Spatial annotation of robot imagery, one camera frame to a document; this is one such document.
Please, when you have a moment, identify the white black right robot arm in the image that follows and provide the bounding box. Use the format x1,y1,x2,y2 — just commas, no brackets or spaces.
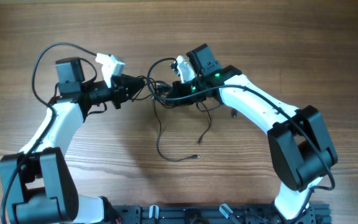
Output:
165,44,338,222

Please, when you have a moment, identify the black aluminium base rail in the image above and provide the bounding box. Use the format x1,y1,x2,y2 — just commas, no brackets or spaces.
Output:
113,203,333,224

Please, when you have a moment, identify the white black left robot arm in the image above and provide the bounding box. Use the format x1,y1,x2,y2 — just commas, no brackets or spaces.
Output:
0,54,145,223

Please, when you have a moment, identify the black thin cable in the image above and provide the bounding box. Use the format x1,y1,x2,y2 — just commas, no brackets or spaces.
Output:
131,74,239,162

